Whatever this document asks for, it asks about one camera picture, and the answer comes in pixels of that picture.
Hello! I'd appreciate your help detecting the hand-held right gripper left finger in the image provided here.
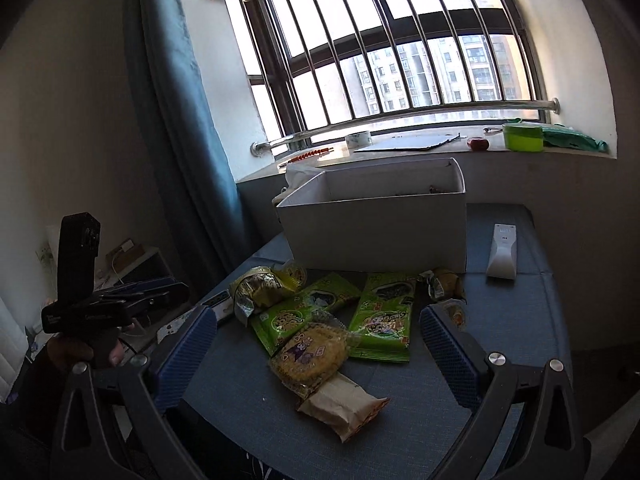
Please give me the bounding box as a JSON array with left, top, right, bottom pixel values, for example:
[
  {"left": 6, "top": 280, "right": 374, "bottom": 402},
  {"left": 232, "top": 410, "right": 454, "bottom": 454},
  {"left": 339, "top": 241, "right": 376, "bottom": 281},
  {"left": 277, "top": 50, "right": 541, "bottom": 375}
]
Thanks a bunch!
[{"left": 50, "top": 305, "right": 218, "bottom": 480}]

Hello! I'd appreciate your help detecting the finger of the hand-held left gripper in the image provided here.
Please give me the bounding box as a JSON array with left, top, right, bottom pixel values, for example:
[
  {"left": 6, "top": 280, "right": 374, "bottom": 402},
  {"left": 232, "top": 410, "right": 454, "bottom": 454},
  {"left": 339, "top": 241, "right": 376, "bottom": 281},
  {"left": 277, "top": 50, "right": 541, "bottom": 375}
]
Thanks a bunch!
[
  {"left": 129, "top": 282, "right": 191, "bottom": 319},
  {"left": 102, "top": 276, "right": 177, "bottom": 300}
]

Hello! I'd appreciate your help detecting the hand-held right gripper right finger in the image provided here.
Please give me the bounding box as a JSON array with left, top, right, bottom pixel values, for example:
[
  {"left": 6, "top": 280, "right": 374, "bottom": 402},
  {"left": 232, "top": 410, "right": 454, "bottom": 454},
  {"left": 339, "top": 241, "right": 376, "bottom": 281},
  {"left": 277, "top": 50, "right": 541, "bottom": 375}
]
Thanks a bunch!
[{"left": 419, "top": 304, "right": 593, "bottom": 480}]

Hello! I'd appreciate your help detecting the crinkled yellow green snack packet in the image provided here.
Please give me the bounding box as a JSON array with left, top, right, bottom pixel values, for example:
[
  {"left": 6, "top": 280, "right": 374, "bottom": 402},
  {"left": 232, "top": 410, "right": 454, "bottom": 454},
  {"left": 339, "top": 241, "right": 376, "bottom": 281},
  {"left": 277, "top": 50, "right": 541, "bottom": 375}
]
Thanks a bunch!
[{"left": 229, "top": 262, "right": 308, "bottom": 328}]

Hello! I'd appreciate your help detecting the beige snack packet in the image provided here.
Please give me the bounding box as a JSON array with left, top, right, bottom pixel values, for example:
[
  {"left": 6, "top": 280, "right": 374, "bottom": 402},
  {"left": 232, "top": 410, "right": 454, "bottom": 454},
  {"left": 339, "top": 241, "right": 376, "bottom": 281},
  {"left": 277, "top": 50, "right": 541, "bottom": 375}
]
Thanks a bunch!
[{"left": 297, "top": 375, "right": 391, "bottom": 443}]

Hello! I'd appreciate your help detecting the round yellow cracker packet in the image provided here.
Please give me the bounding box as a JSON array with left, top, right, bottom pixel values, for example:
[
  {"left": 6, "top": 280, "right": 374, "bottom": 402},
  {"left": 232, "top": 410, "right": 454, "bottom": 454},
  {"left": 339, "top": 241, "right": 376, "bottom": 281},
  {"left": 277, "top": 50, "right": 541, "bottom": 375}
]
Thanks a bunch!
[{"left": 269, "top": 320, "right": 361, "bottom": 401}]

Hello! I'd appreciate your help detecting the white cardboard box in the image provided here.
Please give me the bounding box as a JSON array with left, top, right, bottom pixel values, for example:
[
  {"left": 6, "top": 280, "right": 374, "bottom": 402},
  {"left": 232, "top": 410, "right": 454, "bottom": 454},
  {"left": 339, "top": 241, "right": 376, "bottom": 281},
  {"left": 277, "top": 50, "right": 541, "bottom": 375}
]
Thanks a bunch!
[{"left": 274, "top": 157, "right": 468, "bottom": 273}]

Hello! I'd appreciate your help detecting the person's left forearm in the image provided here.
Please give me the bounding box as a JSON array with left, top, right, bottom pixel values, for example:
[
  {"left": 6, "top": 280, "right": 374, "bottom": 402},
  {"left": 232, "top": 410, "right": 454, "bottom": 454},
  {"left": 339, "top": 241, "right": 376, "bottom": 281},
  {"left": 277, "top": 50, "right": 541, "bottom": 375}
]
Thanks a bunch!
[{"left": 0, "top": 347, "right": 71, "bottom": 480}]

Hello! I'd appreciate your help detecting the person's left hand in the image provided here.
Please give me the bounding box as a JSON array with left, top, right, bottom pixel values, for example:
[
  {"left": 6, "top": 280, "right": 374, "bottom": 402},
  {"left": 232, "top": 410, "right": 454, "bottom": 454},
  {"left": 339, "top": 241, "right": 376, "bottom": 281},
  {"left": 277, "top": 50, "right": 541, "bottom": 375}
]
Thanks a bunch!
[{"left": 45, "top": 332, "right": 127, "bottom": 376}]

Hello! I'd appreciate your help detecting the white cabinet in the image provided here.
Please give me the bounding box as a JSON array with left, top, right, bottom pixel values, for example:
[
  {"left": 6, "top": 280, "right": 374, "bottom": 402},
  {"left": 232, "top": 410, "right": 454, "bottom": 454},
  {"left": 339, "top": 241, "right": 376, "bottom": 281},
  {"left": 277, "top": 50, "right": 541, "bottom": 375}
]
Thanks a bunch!
[{"left": 95, "top": 247, "right": 176, "bottom": 288}]

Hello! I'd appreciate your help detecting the small cardboard box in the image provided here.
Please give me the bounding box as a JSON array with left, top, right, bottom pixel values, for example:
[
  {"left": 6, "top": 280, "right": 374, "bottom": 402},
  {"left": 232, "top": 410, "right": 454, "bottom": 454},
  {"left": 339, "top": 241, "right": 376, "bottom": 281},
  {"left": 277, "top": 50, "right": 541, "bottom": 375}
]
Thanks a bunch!
[{"left": 106, "top": 239, "right": 146, "bottom": 267}]

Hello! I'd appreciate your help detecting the white remote control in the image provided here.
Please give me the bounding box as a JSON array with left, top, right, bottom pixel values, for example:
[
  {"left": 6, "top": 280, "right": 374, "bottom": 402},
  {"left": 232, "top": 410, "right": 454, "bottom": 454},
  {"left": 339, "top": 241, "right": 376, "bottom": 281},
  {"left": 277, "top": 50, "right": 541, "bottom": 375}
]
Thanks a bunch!
[{"left": 486, "top": 223, "right": 518, "bottom": 279}]

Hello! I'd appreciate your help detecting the blue curtain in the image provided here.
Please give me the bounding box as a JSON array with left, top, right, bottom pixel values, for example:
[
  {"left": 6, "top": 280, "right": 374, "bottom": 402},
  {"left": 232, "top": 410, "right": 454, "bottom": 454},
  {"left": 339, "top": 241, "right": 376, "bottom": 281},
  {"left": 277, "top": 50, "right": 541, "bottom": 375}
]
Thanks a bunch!
[{"left": 122, "top": 0, "right": 251, "bottom": 306}]

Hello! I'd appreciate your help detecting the white plastic bag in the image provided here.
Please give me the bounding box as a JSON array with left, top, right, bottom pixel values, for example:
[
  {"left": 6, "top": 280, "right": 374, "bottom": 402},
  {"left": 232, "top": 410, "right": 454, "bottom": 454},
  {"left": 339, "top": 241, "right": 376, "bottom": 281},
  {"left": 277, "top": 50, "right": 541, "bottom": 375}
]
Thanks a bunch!
[{"left": 284, "top": 162, "right": 326, "bottom": 197}]

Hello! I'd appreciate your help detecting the orange beaded stick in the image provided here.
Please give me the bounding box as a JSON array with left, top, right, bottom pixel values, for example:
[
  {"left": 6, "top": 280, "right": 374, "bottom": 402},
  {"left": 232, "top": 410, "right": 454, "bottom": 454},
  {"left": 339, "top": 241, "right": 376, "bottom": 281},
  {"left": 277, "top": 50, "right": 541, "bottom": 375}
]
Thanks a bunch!
[{"left": 277, "top": 146, "right": 335, "bottom": 168}]

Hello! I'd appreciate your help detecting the flat cardboard sheet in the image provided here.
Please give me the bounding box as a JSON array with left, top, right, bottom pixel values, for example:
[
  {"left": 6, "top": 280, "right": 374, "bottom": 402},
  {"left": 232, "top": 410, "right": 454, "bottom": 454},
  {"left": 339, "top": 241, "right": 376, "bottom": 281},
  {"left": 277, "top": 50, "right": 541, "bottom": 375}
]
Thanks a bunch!
[{"left": 354, "top": 133, "right": 463, "bottom": 152}]

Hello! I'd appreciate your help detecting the green round container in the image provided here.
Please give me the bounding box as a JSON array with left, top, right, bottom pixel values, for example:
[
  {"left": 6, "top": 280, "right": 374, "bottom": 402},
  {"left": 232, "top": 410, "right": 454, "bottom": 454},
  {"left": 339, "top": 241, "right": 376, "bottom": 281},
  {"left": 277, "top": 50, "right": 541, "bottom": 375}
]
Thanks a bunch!
[{"left": 502, "top": 121, "right": 545, "bottom": 152}]

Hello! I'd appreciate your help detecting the green plastic bag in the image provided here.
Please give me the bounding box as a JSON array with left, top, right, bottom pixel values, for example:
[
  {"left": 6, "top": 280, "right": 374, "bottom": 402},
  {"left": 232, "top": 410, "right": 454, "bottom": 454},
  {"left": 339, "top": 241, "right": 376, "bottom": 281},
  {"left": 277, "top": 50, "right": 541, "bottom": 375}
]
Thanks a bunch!
[{"left": 542, "top": 124, "right": 610, "bottom": 155}]

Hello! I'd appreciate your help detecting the metal window guard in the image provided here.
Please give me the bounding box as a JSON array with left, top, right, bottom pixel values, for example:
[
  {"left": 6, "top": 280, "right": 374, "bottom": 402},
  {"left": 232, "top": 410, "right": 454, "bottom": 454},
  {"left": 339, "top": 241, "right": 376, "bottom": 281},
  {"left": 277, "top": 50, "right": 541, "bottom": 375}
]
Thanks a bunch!
[{"left": 202, "top": 0, "right": 561, "bottom": 158}]

